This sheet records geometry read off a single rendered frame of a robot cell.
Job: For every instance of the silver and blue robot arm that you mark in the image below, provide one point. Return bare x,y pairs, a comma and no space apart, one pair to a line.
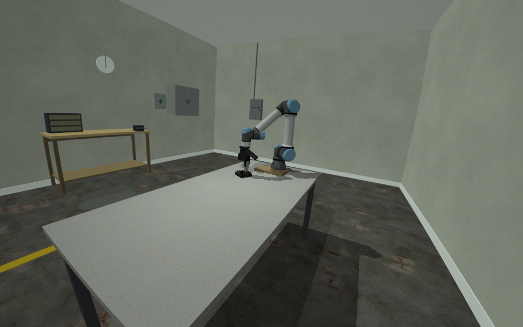
284,152

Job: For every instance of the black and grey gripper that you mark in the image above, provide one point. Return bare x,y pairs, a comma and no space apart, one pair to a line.
243,156

